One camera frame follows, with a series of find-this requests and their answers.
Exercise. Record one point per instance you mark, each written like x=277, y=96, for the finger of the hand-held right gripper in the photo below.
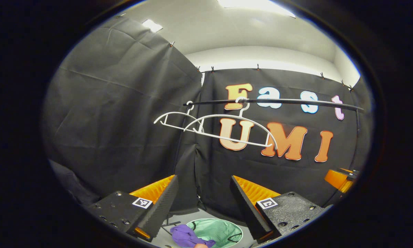
x=335, y=179

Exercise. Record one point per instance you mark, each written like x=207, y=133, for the small ceiling light panel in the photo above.
x=152, y=25

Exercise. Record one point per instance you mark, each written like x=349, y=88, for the purple ribbed jacket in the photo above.
x=185, y=236

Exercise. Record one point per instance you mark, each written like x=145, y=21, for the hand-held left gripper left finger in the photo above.
x=161, y=206

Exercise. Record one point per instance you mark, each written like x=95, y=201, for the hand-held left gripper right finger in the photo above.
x=248, y=206

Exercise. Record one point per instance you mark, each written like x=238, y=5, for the white plastic clothes hanger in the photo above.
x=223, y=115
x=173, y=113

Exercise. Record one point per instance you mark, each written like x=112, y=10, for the black clothes rail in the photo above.
x=289, y=101

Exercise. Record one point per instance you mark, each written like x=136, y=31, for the large ceiling light panel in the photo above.
x=254, y=5

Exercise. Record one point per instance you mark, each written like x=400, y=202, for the black backdrop cloth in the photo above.
x=123, y=103

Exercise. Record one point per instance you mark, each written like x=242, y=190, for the green mesh laundry hamper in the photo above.
x=217, y=230

